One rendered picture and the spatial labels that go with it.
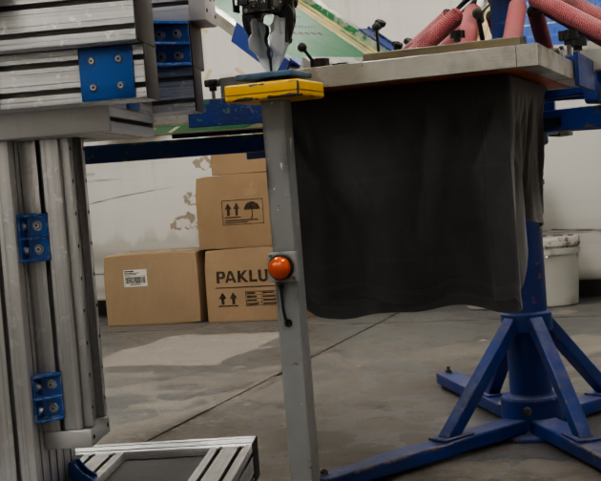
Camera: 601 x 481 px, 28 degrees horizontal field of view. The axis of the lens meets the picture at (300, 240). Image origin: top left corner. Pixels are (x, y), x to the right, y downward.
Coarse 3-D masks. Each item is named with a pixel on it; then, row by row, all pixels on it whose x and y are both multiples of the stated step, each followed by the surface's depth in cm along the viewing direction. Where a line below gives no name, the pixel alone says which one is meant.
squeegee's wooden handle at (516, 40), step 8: (488, 40) 260; (496, 40) 259; (504, 40) 258; (512, 40) 258; (520, 40) 257; (416, 48) 265; (424, 48) 265; (432, 48) 264; (440, 48) 263; (448, 48) 263; (456, 48) 262; (464, 48) 261; (472, 48) 261; (480, 48) 260; (368, 56) 269; (376, 56) 268; (384, 56) 267; (392, 56) 267; (400, 56) 266; (408, 56) 266
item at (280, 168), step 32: (256, 96) 193; (288, 96) 192; (320, 96) 201; (288, 128) 198; (288, 160) 197; (288, 192) 197; (288, 224) 198; (288, 256) 197; (288, 288) 199; (288, 352) 199; (288, 384) 200; (288, 416) 200; (288, 448) 201; (320, 480) 203
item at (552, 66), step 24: (504, 48) 203; (528, 48) 201; (312, 72) 214; (336, 72) 213; (360, 72) 211; (384, 72) 210; (408, 72) 209; (432, 72) 207; (456, 72) 206; (480, 72) 206; (552, 72) 220
